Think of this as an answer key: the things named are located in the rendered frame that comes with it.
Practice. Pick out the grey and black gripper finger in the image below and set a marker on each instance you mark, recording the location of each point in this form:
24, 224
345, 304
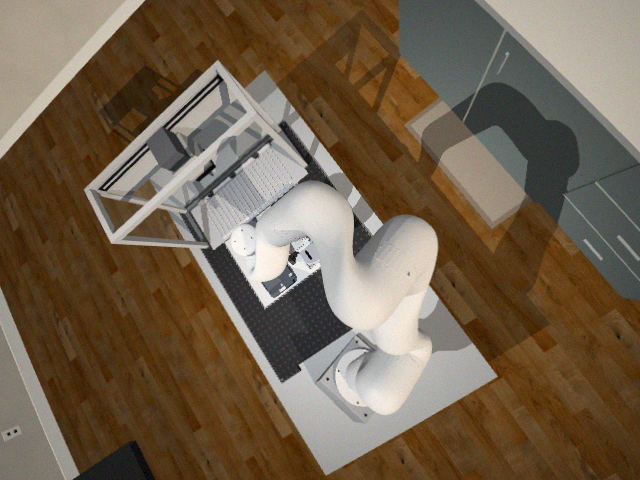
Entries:
292, 257

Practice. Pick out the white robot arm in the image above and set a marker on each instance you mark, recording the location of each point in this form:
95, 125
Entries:
362, 291

